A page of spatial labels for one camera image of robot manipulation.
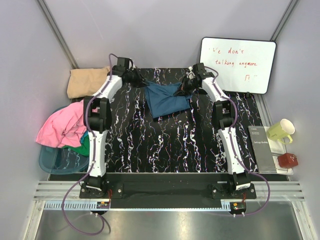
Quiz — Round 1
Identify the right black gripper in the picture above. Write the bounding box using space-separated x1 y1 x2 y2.
173 76 200 98

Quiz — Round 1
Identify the blue t shirt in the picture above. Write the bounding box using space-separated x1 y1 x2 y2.
144 81 192 119

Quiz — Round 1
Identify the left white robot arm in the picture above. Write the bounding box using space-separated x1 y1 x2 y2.
80 57 148 198

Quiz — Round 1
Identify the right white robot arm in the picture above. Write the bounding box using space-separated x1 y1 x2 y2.
174 63 251 199

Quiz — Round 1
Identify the white paper stack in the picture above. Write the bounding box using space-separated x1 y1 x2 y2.
267 138 294 176

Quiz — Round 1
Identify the black marble pattern mat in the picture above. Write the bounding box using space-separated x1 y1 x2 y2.
105 68 262 173

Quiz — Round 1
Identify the folded beige t shirt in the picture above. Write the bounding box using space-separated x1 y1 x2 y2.
67 66 110 99

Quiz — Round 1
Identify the white whiteboard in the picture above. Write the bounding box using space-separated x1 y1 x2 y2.
199 37 277 95

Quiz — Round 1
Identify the green t shirt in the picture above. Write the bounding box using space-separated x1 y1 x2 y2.
62 131 90 157

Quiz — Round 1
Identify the pink t shirt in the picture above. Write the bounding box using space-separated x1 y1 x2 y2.
35 100 87 148

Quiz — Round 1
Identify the yellow green mug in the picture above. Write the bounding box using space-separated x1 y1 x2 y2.
266 118 296 145

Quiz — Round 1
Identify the grey setup guide booklet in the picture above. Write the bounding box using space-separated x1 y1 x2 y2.
248 126 277 174

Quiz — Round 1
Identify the teal plastic basket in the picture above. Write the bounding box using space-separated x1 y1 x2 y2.
38 106 91 175

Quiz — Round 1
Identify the red brown box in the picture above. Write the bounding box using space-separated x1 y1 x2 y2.
277 153 298 169

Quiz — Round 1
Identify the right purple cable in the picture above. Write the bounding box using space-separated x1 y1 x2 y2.
204 66 271 217

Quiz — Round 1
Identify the purple cable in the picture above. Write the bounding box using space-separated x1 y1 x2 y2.
204 66 271 217
61 53 121 237

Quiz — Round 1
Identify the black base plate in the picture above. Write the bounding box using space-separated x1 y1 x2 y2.
79 173 257 200

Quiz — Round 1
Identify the aluminium rail frame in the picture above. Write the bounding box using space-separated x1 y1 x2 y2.
23 180 317 240

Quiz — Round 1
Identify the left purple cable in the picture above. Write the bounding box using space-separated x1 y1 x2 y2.
61 53 121 237

